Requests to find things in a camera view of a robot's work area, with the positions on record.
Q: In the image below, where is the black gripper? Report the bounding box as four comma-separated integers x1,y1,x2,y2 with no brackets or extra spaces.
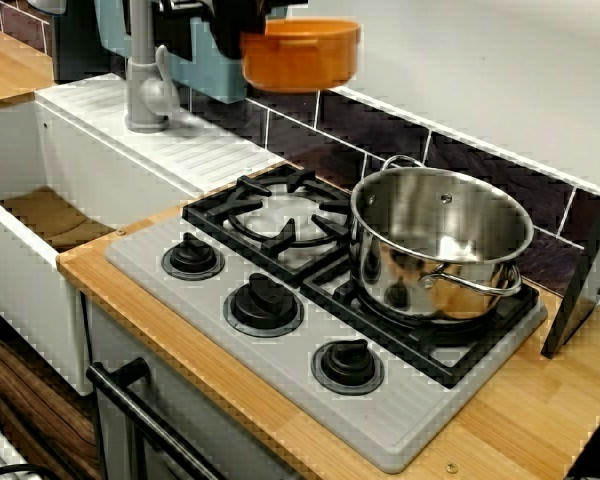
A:
199,0,310,57

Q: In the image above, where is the orange plastic pot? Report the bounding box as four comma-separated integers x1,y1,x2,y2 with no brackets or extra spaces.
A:
239,17,363,95

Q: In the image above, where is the black stove knob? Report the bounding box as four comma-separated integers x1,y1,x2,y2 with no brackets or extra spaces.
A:
309,338,386,397
160,231,227,282
222,272,302,340

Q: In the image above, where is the stainless steel pot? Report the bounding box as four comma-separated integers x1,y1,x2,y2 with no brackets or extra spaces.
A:
348,154,536,324

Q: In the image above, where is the grey stove top plate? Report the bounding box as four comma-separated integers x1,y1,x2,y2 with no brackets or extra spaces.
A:
103,163,550,475

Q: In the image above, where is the teal box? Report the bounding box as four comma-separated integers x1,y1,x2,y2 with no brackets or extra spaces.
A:
94,0,250,105

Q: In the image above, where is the grey toy faucet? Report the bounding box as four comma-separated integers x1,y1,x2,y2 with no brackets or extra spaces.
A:
124,0,182,134

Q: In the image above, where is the white sink basin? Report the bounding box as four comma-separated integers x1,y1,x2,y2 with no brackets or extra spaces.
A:
0,71,287,397

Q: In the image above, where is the black burner grate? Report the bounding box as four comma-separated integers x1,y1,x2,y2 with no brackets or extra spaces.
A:
299,268,542,392
181,164,355,288

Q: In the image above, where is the white backsplash ledge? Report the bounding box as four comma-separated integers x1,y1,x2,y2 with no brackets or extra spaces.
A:
323,83,600,200

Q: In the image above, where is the dark tile backsplash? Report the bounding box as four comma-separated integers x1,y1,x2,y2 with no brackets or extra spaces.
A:
0,0,600,302

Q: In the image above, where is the grey oven door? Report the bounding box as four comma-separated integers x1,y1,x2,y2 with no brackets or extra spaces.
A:
83,299,304,480

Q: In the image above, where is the dark grey side panel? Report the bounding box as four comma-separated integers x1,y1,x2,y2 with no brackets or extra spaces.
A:
539,166,600,360

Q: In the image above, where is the black oven door handle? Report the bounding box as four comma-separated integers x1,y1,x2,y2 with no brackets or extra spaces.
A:
85,356,232,480

